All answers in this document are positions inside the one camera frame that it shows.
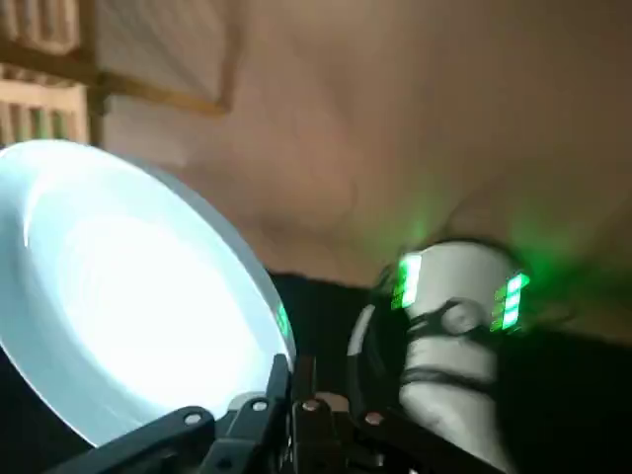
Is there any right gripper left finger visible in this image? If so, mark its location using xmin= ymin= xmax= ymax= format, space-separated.
xmin=58 ymin=353 xmax=292 ymax=474

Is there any blue plate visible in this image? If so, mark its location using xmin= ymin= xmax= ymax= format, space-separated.
xmin=0 ymin=139 xmax=297 ymax=451

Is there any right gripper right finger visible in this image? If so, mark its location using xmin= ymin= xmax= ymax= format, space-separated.
xmin=290 ymin=354 xmax=520 ymax=474

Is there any wooden dish rack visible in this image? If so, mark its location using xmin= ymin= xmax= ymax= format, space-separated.
xmin=0 ymin=0 xmax=236 ymax=149

